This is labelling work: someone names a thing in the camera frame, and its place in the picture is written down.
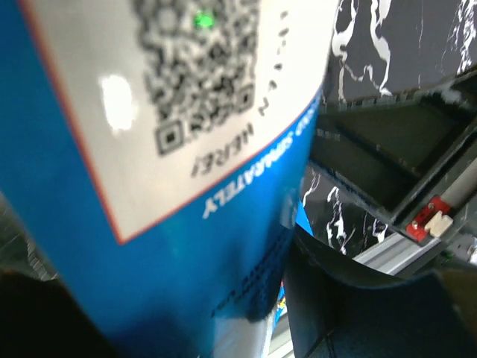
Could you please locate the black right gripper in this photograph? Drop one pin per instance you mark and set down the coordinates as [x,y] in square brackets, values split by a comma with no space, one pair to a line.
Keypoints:
[378,148]

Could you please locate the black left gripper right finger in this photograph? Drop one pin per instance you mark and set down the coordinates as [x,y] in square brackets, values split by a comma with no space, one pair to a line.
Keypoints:
[340,308]

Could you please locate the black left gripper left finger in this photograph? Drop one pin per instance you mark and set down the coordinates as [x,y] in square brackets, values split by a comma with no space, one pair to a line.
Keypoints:
[40,319]

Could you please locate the blue 130-Storey Treehouse book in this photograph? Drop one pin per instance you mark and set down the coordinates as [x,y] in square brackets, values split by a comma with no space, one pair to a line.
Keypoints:
[155,151]

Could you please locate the aluminium front rail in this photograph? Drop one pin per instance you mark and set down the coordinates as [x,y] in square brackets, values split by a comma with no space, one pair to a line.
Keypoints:
[394,254]

